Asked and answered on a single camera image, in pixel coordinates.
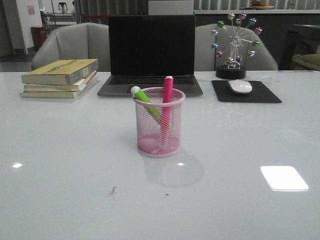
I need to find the top yellow book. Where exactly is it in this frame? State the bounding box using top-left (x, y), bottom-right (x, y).
top-left (21, 59), bottom-right (99, 85)

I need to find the pink mesh pen holder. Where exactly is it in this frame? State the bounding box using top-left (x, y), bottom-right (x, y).
top-left (131, 86), bottom-right (185, 158)

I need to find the grey right armchair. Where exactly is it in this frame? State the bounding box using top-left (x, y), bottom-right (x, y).
top-left (194, 23), bottom-right (278, 72)

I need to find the grey laptop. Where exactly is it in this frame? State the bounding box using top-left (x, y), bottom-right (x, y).
top-left (97, 15), bottom-right (203, 97)

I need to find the red trash bin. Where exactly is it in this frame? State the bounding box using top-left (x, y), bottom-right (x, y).
top-left (30, 26), bottom-right (47, 51)

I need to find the fruit bowl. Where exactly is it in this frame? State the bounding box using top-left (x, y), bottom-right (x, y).
top-left (251, 0), bottom-right (274, 10)

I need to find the grey armchair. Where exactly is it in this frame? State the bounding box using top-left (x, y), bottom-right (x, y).
top-left (31, 22), bottom-right (111, 72)
top-left (194, 23), bottom-right (278, 72)

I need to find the black mouse pad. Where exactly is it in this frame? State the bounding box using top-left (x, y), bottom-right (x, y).
top-left (211, 79), bottom-right (283, 104)

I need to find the grey left armchair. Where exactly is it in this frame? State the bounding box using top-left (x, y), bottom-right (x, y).
top-left (31, 22), bottom-right (111, 72)

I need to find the ferris wheel desk ornament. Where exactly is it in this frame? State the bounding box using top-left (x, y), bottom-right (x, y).
top-left (211, 11), bottom-right (260, 80)

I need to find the olive cushion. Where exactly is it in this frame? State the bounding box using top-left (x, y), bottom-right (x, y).
top-left (292, 53), bottom-right (320, 71)

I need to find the white computer mouse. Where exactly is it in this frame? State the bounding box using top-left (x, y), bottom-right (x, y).
top-left (227, 79), bottom-right (253, 94)

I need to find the green highlighter pen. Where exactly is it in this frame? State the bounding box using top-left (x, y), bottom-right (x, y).
top-left (130, 85), bottom-right (163, 123)

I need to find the middle book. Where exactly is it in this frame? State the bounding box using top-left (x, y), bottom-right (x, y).
top-left (24, 70), bottom-right (97, 92)

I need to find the bottom book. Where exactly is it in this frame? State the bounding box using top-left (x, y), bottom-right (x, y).
top-left (20, 83), bottom-right (90, 98)

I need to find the pink highlighter pen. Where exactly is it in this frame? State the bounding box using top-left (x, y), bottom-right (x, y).
top-left (160, 75), bottom-right (174, 146)

